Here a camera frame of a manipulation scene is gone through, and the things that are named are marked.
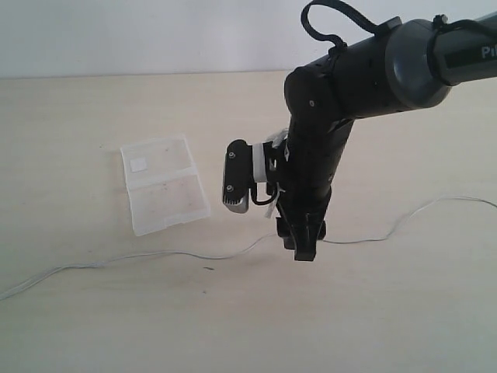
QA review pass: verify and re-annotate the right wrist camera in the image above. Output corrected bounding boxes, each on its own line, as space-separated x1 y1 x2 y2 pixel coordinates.
222 139 276 214

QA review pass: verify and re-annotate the clear plastic storage box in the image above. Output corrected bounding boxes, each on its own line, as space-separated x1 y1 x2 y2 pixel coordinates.
120 134 210 236

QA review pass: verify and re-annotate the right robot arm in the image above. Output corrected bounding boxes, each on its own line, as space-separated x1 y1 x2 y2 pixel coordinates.
276 14 496 261

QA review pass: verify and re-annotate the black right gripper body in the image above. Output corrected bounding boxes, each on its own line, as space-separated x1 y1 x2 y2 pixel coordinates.
267 120 352 233

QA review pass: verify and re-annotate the white earphone cable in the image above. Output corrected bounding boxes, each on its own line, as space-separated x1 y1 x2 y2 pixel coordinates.
0 196 497 301

